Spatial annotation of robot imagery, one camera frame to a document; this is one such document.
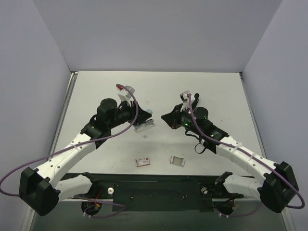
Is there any light blue white stapler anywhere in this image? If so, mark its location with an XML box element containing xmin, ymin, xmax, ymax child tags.
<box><xmin>132</xmin><ymin>108</ymin><xmax>155</xmax><ymax>133</ymax></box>

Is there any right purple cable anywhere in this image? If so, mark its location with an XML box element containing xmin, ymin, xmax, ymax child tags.
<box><xmin>187</xmin><ymin>93</ymin><xmax>304</xmax><ymax>209</ymax></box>

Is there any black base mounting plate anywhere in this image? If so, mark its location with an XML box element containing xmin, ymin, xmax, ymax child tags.
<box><xmin>79</xmin><ymin>173</ymin><xmax>244</xmax><ymax>213</ymax></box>

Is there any open staple box tray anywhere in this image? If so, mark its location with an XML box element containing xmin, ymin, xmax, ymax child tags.
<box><xmin>170</xmin><ymin>156</ymin><xmax>185</xmax><ymax>167</ymax></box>

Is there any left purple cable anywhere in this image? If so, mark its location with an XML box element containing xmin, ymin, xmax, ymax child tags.
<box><xmin>0</xmin><ymin>83</ymin><xmax>139</xmax><ymax>197</ymax></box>

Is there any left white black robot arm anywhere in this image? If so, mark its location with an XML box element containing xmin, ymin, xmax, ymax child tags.
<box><xmin>19</xmin><ymin>98</ymin><xmax>153</xmax><ymax>216</ymax></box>

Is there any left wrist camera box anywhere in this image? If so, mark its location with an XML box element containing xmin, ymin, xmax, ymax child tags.
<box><xmin>116</xmin><ymin>84</ymin><xmax>135</xmax><ymax>95</ymax></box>

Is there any purple cable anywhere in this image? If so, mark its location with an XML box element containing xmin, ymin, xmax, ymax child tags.
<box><xmin>0</xmin><ymin>83</ymin><xmax>139</xmax><ymax>197</ymax></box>
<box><xmin>187</xmin><ymin>93</ymin><xmax>304</xmax><ymax>209</ymax></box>

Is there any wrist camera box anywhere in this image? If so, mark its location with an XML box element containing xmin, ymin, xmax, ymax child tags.
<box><xmin>180</xmin><ymin>90</ymin><xmax>194</xmax><ymax>103</ymax></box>
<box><xmin>116</xmin><ymin>84</ymin><xmax>135</xmax><ymax>95</ymax></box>

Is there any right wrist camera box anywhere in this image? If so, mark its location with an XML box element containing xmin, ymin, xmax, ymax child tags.
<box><xmin>180</xmin><ymin>90</ymin><xmax>194</xmax><ymax>103</ymax></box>

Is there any red white staple box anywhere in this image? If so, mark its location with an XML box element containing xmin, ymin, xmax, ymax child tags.
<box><xmin>135</xmin><ymin>157</ymin><xmax>150</xmax><ymax>167</ymax></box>

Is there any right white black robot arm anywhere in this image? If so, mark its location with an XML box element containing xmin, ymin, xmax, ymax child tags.
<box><xmin>161</xmin><ymin>104</ymin><xmax>299</xmax><ymax>213</ymax></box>

